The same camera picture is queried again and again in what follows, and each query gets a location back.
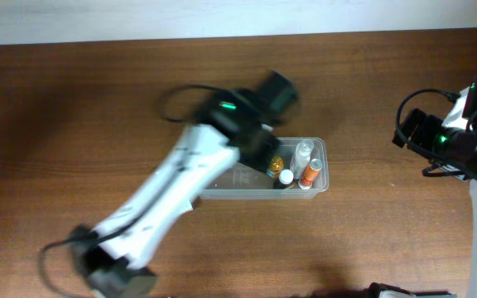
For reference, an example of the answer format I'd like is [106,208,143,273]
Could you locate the white green medicine box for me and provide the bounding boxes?
[182,201,193,213]

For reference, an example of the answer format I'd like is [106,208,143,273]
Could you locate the dark syrup bottle white cap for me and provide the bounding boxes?
[272,169,294,190]

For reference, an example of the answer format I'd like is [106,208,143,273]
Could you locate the clear plastic container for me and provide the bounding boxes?
[200,137,329,199]

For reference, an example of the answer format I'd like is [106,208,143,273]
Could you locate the white squeeze bottle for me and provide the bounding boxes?
[289,139,315,180]

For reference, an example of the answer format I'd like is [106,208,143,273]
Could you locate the gold lid small jar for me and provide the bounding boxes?
[266,156,284,178]

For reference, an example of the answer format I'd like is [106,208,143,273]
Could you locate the orange tube white cap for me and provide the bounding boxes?
[298,159,323,190]

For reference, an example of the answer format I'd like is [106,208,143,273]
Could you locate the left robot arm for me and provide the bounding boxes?
[71,89,287,297]

